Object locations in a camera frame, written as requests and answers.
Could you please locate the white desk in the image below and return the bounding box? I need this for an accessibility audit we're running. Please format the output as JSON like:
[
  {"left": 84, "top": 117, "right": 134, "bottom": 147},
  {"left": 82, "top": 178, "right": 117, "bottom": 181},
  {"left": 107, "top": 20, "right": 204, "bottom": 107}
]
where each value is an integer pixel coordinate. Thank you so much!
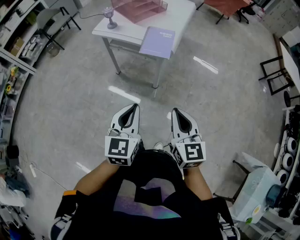
[{"left": 278, "top": 25, "right": 300, "bottom": 94}]

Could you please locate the black round stand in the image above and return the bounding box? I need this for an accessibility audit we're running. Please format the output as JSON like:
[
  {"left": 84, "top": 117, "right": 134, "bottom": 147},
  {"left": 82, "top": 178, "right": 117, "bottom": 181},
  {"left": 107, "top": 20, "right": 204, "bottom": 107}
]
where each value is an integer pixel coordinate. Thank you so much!
[{"left": 283, "top": 90, "right": 300, "bottom": 108}]

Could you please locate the person's right forearm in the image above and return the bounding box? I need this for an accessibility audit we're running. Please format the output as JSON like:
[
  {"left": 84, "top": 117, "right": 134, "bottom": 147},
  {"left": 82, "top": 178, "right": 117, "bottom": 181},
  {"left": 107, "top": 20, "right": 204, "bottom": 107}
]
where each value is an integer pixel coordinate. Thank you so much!
[{"left": 182, "top": 166, "right": 213, "bottom": 201}]

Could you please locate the striped harness strap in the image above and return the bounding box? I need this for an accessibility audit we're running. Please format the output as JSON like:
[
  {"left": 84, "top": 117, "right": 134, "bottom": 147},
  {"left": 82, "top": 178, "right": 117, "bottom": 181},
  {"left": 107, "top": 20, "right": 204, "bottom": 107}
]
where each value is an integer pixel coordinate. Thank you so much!
[
  {"left": 50, "top": 214, "right": 77, "bottom": 240},
  {"left": 217, "top": 213, "right": 241, "bottom": 240}
]

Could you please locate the white shelving unit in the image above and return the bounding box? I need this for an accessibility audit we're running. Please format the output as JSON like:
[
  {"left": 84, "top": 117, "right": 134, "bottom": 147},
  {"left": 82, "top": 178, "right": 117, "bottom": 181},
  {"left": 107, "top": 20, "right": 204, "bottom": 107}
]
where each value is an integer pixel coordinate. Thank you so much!
[{"left": 0, "top": 0, "right": 50, "bottom": 146}]

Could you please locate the black box device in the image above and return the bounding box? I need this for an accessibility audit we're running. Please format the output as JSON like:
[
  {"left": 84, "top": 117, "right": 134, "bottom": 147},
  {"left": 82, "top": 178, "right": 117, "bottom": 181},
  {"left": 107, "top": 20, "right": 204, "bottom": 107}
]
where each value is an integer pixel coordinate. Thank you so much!
[{"left": 6, "top": 145, "right": 20, "bottom": 167}]

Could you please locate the chair with floral cushion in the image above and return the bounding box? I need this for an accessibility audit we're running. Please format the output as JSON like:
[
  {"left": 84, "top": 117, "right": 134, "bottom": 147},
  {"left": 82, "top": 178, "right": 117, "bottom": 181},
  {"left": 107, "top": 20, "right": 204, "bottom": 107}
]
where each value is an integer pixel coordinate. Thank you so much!
[{"left": 212, "top": 151, "right": 282, "bottom": 225}]

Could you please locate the cardboard box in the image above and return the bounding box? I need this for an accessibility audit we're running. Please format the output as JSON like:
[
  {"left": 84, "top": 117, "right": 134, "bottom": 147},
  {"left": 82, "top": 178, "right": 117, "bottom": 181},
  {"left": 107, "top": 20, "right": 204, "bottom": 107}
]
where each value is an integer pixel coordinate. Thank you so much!
[{"left": 9, "top": 37, "right": 25, "bottom": 56}]

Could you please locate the purple spiral notebook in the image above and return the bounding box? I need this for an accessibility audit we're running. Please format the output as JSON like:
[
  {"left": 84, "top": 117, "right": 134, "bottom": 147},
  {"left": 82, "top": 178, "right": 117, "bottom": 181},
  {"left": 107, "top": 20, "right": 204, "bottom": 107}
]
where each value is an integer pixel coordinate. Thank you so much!
[{"left": 138, "top": 26, "right": 176, "bottom": 60}]

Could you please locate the orange fabric chair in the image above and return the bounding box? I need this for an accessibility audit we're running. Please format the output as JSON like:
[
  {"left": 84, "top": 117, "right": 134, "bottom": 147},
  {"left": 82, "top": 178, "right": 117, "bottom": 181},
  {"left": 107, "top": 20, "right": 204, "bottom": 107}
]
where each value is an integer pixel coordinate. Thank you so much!
[{"left": 196, "top": 0, "right": 256, "bottom": 25}]

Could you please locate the grey chair with black legs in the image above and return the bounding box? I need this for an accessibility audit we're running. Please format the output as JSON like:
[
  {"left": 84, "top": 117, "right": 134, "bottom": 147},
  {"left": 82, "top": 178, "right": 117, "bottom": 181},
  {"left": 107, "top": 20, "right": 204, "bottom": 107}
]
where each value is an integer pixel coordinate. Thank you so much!
[{"left": 36, "top": 6, "right": 82, "bottom": 51}]

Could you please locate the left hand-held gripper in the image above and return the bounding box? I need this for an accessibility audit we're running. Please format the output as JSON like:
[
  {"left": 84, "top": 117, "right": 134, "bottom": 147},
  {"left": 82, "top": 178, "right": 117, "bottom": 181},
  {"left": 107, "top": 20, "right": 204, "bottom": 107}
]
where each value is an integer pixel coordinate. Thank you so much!
[{"left": 105, "top": 103, "right": 142, "bottom": 166}]

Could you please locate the person's left forearm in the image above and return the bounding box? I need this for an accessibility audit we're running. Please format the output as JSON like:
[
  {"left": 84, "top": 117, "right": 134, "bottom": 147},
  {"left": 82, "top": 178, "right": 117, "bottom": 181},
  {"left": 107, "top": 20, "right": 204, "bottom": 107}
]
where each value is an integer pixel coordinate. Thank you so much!
[{"left": 74, "top": 160, "right": 122, "bottom": 196}]

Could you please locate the person's black printed shirt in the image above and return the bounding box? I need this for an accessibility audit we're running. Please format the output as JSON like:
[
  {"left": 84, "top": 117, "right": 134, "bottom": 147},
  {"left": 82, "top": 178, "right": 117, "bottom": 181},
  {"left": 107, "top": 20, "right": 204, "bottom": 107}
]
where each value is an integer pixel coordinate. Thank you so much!
[{"left": 55, "top": 149, "right": 235, "bottom": 240}]

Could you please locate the wire waste bin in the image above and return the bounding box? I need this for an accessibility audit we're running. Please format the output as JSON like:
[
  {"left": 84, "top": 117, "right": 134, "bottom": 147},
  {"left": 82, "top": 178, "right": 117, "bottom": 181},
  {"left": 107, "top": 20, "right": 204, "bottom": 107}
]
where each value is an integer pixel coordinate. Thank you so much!
[{"left": 45, "top": 42, "right": 60, "bottom": 57}]

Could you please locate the white round device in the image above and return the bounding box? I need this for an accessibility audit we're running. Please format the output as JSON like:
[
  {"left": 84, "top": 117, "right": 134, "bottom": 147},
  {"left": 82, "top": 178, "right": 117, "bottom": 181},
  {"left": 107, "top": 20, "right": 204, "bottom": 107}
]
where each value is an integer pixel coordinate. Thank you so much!
[
  {"left": 276, "top": 169, "right": 290, "bottom": 186},
  {"left": 281, "top": 152, "right": 295, "bottom": 170},
  {"left": 285, "top": 137, "right": 298, "bottom": 153}
]

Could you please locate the white table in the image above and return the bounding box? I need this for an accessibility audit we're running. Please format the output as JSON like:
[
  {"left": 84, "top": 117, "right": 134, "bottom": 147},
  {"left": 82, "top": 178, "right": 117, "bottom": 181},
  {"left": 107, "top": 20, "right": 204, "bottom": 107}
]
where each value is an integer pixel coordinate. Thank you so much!
[{"left": 91, "top": 0, "right": 197, "bottom": 89}]

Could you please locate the pink wire tray organizer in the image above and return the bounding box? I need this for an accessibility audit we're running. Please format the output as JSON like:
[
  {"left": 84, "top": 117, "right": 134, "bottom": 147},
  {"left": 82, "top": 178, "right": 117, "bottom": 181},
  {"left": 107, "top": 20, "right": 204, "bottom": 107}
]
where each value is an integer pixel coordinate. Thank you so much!
[{"left": 110, "top": 0, "right": 169, "bottom": 24}]

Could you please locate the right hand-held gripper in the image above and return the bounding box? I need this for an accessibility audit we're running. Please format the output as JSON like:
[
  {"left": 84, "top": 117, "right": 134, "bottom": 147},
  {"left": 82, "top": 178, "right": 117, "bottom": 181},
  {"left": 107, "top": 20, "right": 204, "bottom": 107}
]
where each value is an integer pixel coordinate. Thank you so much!
[{"left": 171, "top": 108, "right": 206, "bottom": 169}]

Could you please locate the blue mug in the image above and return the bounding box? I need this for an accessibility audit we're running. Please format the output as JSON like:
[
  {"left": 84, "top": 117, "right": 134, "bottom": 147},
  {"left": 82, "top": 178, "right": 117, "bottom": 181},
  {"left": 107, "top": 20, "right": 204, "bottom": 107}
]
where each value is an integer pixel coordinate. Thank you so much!
[{"left": 266, "top": 184, "right": 285, "bottom": 208}]

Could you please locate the black metal frame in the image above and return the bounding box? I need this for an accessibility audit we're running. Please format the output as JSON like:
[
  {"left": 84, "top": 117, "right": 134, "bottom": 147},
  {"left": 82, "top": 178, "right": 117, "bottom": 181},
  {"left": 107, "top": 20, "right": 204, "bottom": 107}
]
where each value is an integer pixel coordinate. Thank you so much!
[{"left": 258, "top": 55, "right": 294, "bottom": 96}]

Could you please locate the white cluttered side shelf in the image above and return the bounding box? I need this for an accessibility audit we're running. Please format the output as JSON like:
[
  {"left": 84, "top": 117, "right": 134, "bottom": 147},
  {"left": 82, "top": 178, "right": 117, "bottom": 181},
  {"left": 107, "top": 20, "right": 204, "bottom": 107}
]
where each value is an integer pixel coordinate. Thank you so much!
[{"left": 271, "top": 105, "right": 300, "bottom": 240}]

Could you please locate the black office chair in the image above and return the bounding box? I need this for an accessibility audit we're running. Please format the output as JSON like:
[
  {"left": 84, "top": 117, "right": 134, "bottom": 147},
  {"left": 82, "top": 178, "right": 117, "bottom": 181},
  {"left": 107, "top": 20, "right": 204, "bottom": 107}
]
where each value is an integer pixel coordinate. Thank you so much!
[{"left": 236, "top": 3, "right": 256, "bottom": 24}]

